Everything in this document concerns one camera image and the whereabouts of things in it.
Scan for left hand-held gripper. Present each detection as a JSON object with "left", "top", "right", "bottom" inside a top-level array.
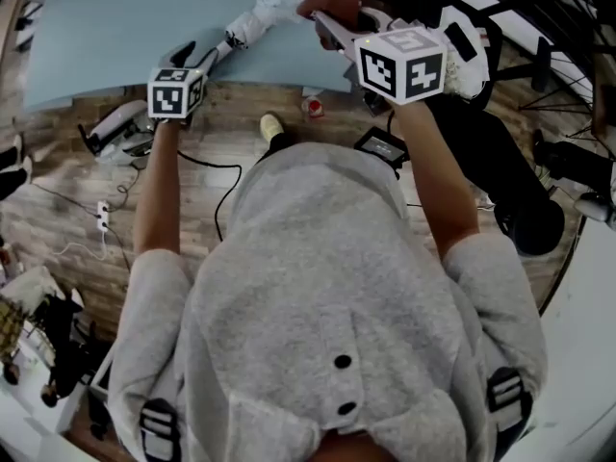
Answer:
[{"left": 146, "top": 40, "right": 218, "bottom": 125}]

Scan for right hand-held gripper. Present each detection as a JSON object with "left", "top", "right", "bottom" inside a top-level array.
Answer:
[{"left": 310, "top": 7, "right": 449, "bottom": 108}]

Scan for pale blue folding umbrella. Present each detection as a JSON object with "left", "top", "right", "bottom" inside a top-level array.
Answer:
[{"left": 206, "top": 0, "right": 319, "bottom": 69}]

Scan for person's left forearm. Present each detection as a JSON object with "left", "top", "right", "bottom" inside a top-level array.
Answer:
[{"left": 132, "top": 121, "right": 183, "bottom": 255}]

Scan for person's right forearm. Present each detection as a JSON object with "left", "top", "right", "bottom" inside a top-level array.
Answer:
[{"left": 388, "top": 101, "right": 481, "bottom": 262}]

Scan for yellow plaid cloth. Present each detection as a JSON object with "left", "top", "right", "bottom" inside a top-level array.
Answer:
[{"left": 0, "top": 295, "right": 25, "bottom": 360}]

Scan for red can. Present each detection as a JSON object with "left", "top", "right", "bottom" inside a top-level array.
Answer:
[{"left": 301, "top": 94, "right": 326, "bottom": 119}]

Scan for white grey floor appliance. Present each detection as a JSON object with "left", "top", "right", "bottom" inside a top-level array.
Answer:
[{"left": 76, "top": 99, "right": 158, "bottom": 167}]

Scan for black phone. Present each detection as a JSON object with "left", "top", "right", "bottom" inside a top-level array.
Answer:
[{"left": 444, "top": 20, "right": 478, "bottom": 63}]

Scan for person's left shoe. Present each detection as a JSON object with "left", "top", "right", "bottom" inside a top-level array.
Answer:
[{"left": 259, "top": 112, "right": 285, "bottom": 141}]

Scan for white plastic bag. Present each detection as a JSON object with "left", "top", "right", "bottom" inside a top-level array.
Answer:
[{"left": 435, "top": 5, "right": 491, "bottom": 101}]

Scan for black screen device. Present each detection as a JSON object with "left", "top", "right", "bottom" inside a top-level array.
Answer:
[{"left": 353, "top": 126, "right": 411, "bottom": 170}]

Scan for person's black trousers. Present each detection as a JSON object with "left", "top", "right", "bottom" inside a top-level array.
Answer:
[{"left": 267, "top": 132, "right": 299, "bottom": 156}]

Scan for black office chair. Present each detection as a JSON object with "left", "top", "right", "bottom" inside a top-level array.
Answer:
[{"left": 408, "top": 0, "right": 567, "bottom": 258}]

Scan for person's grey sweater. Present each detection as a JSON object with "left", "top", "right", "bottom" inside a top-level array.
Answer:
[{"left": 106, "top": 141, "right": 550, "bottom": 462}]

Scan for white fabric bag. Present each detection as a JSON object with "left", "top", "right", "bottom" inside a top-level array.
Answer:
[{"left": 0, "top": 266, "right": 66, "bottom": 317}]

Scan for black bag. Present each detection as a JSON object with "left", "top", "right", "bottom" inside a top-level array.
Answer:
[{"left": 36, "top": 291, "right": 112, "bottom": 398}]

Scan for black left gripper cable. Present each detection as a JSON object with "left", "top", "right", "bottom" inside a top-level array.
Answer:
[{"left": 177, "top": 149, "right": 244, "bottom": 243}]

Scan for black floor cable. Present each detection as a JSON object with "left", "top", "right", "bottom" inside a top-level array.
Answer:
[{"left": 104, "top": 223, "right": 132, "bottom": 273}]

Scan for white cable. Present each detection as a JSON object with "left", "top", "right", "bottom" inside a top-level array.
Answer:
[{"left": 52, "top": 228, "right": 108, "bottom": 262}]

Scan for black strap buckle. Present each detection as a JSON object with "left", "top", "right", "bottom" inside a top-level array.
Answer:
[
  {"left": 485, "top": 366, "right": 533, "bottom": 432},
  {"left": 139, "top": 398, "right": 183, "bottom": 462}
]

